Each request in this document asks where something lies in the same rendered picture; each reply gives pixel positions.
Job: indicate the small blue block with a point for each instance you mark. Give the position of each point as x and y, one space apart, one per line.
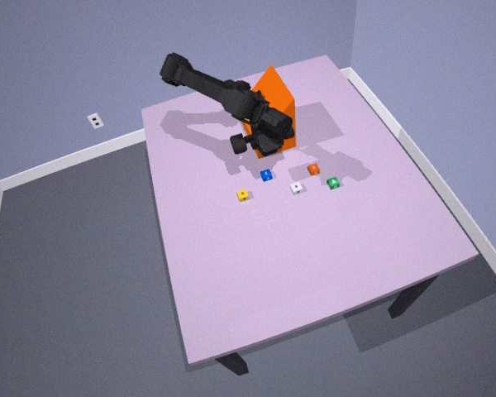
266 175

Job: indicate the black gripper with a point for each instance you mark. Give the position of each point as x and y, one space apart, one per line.
238 142

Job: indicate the small yellow block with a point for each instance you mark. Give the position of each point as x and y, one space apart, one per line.
242 195

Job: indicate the small white block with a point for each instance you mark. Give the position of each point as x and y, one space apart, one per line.
296 188

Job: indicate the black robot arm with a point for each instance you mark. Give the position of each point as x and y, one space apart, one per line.
236 98

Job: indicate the green block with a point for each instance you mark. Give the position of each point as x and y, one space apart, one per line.
333 183

